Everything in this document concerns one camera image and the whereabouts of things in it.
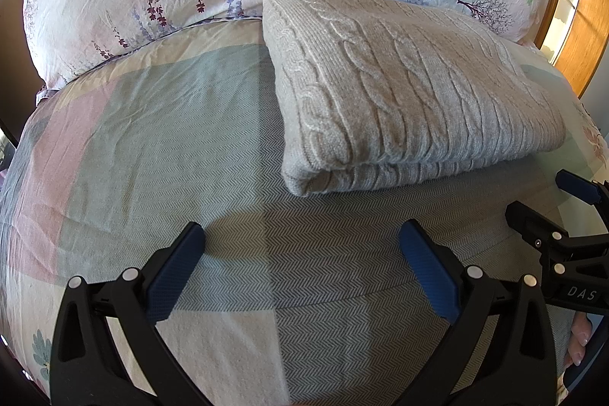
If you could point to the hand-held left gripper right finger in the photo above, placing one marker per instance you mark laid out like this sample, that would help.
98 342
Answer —
428 275

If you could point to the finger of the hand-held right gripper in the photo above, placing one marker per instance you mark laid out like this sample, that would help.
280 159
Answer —
537 225
578 188

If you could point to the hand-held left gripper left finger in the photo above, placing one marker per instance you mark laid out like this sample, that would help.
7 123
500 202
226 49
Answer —
175 274

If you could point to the person's right hand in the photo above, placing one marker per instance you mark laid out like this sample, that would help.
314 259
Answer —
579 339

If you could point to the pastel plaid bed sheet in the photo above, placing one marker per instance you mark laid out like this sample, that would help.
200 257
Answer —
157 158

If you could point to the wooden headboard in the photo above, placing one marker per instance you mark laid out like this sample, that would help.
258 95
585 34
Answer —
583 20

